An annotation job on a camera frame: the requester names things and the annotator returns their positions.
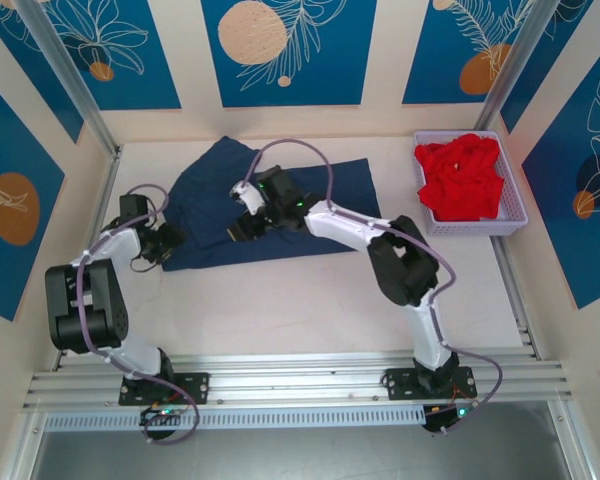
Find grey slotted cable duct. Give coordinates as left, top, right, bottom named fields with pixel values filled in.
left=43, top=404, right=426, bottom=432

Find left circuit board with LED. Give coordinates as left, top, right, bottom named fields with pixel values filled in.
left=138, top=405, right=187, bottom=429

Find blue panel orange oval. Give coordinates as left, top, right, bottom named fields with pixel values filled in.
left=0, top=69, right=66, bottom=322

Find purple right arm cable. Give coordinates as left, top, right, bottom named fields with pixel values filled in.
left=242, top=138, right=504, bottom=436

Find circuit board with led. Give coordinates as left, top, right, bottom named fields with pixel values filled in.
left=138, top=405, right=187, bottom=429
left=422, top=402, right=482, bottom=435

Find red crumpled t-shirt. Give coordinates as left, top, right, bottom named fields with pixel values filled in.
left=413, top=132, right=506, bottom=222

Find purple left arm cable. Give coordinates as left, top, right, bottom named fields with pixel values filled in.
left=77, top=183, right=200, bottom=448

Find lavender perforated plastic basket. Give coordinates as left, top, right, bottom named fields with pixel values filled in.
left=412, top=129, right=530, bottom=238

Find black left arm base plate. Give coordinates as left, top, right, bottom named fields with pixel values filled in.
left=118, top=372, right=211, bottom=406

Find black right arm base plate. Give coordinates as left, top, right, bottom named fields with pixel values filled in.
left=382, top=367, right=479, bottom=401

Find aluminium lower frame bar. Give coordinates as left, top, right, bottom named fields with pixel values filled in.
left=0, top=409, right=49, bottom=480
left=547, top=399, right=599, bottom=480

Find right circuit board with LED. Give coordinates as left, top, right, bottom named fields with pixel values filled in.
left=422, top=402, right=482, bottom=435

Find blue panel white flower drawing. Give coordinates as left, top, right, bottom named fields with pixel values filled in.
left=44, top=0, right=182, bottom=112

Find aluminium frame post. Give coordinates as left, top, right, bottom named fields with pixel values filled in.
left=473, top=0, right=566, bottom=132
left=15, top=0, right=123, bottom=160

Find blue panel white fern drawing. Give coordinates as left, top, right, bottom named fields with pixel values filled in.
left=402, top=0, right=544, bottom=105

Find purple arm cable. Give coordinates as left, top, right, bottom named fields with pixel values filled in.
left=77, top=183, right=200, bottom=448
left=242, top=138, right=504, bottom=436

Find navy blue t-shirt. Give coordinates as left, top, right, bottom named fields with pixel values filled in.
left=160, top=135, right=383, bottom=274

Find blue panel large peach circle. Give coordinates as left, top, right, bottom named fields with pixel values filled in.
left=201, top=0, right=379, bottom=108

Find aluminium mounting rail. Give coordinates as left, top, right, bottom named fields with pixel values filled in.
left=22, top=352, right=576, bottom=411

